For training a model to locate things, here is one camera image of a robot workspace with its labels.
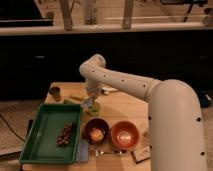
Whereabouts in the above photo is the black cable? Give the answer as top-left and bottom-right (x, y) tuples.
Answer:
(0, 113), (27, 143)

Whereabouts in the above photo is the orange bowl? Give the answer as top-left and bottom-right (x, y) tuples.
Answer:
(110, 121), (140, 150)

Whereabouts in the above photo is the small dark cup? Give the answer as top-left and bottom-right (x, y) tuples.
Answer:
(49, 86), (61, 102)

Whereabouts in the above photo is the yellow round fruit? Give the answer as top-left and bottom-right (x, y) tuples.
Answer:
(89, 129), (104, 143)

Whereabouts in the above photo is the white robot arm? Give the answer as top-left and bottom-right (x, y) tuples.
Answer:
(79, 54), (207, 171)

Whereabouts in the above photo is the silver fork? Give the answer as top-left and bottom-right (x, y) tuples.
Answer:
(93, 149), (127, 157)

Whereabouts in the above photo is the dark rectangular box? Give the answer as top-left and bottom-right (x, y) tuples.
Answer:
(131, 146), (150, 164)

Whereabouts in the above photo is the bunch of dark grapes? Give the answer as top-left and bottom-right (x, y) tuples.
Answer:
(56, 123), (76, 146)

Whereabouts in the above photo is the white object behind arm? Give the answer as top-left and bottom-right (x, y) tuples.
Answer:
(101, 87), (118, 95)

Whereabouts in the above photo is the green plastic cup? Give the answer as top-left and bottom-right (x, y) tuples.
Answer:
(88, 102), (100, 116)

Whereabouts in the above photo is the green plastic tray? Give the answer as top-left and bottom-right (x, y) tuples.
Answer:
(19, 104), (82, 164)

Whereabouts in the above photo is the dark brown bowl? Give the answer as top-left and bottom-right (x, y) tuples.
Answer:
(82, 118), (109, 145)

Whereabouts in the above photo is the blue towel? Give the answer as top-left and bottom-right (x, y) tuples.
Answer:
(81, 98), (94, 111)

